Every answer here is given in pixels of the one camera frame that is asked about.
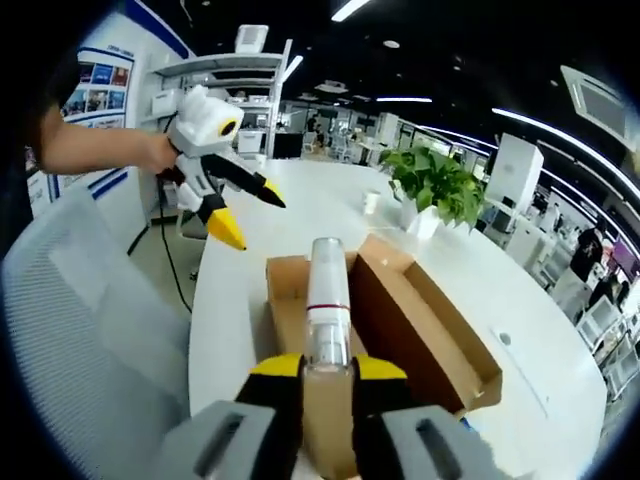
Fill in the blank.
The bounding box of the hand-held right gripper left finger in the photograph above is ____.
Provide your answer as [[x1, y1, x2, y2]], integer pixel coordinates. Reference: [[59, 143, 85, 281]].
[[144, 352, 306, 480]]

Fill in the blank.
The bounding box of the white pump bottle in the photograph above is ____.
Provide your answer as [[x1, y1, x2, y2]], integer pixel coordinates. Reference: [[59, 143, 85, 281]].
[[301, 237, 359, 479]]

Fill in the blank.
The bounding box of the brown cardboard shoe box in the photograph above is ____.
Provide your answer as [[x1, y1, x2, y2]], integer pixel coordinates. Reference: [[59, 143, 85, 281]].
[[264, 233, 504, 417]]

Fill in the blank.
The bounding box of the curved ceiling light strip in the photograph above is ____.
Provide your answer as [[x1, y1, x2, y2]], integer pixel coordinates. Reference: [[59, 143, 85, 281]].
[[492, 107, 640, 196]]

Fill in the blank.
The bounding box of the black cable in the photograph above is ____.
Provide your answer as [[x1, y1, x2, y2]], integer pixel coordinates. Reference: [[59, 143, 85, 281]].
[[157, 174, 195, 315]]

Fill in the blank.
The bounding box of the black monitor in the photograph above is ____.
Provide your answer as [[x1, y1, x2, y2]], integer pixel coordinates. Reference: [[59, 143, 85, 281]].
[[273, 132, 304, 160]]

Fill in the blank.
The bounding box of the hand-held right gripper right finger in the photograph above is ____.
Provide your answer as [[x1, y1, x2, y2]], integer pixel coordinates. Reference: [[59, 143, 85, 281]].
[[352, 353, 501, 480]]

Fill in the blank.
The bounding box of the person's left hand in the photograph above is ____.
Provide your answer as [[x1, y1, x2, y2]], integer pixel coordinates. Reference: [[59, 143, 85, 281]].
[[134, 132, 180, 177]]

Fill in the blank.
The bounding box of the blue white wall poster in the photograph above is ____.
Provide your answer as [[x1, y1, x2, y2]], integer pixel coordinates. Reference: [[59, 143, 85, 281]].
[[59, 45, 137, 130]]

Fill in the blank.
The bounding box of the grey mesh office chair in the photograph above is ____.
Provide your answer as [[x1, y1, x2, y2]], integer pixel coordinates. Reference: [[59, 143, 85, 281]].
[[2, 187, 194, 480]]

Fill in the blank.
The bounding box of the purple wall screen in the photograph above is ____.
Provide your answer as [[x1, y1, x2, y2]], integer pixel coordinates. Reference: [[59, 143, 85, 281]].
[[612, 237, 639, 274]]

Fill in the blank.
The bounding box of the ceiling air conditioner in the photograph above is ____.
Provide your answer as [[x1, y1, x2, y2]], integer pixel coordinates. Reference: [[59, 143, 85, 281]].
[[559, 64, 626, 144]]

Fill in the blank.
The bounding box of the white metal shelf rack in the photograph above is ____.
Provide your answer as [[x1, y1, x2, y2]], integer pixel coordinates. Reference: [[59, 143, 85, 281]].
[[139, 38, 294, 157]]

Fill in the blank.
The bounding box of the green plant in white pot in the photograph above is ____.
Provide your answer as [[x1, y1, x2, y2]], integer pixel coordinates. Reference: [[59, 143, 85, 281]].
[[378, 144, 487, 240]]

